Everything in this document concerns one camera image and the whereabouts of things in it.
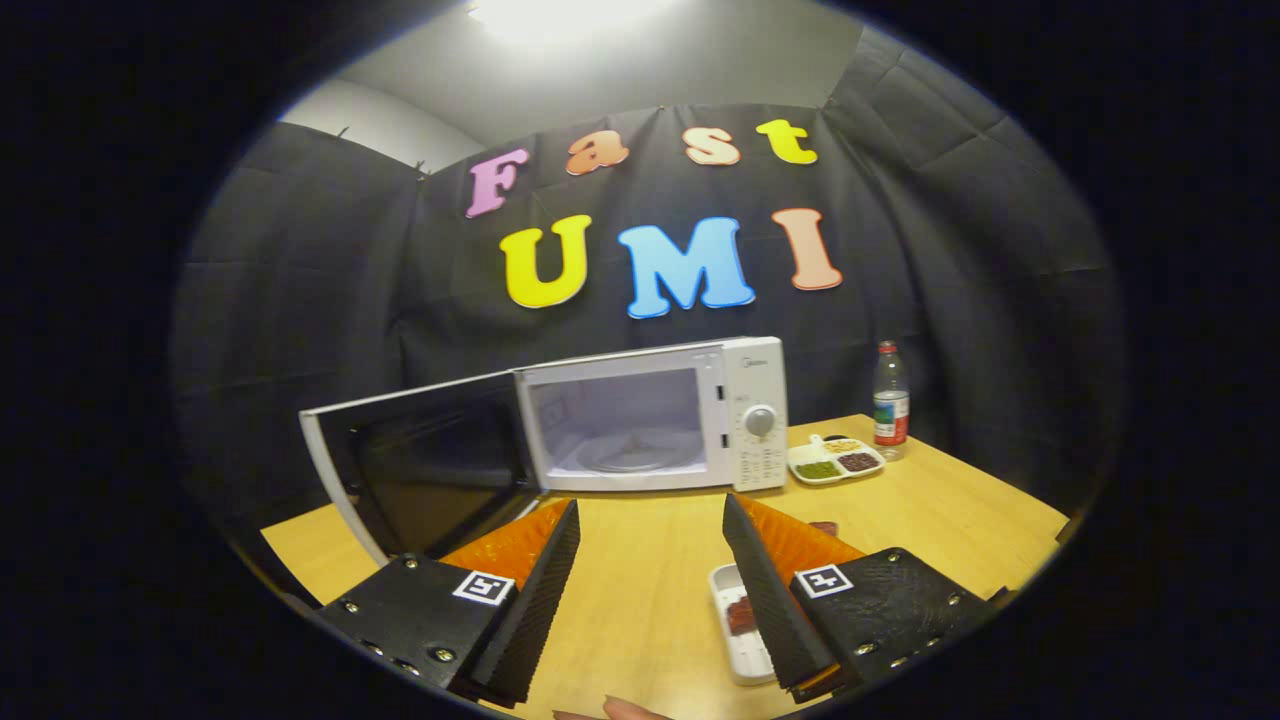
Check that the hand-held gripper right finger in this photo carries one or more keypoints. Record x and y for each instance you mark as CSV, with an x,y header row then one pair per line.
x,y
775,600

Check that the clear plastic water bottle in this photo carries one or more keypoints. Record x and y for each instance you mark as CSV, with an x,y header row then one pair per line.
x,y
890,400

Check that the white divided snack plate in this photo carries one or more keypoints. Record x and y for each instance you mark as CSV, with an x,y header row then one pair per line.
x,y
805,455

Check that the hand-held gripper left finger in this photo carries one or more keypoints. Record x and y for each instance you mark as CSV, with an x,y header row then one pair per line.
x,y
530,610

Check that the red-brown meat piece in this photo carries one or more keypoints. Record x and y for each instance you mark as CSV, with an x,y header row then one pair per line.
x,y
742,615

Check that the white toaster oven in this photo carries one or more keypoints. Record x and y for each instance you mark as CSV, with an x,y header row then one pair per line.
x,y
755,375

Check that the black backdrop cloth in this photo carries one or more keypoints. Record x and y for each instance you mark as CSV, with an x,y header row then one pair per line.
x,y
300,250

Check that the white rectangular tray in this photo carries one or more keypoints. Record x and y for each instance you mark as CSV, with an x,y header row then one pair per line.
x,y
745,655

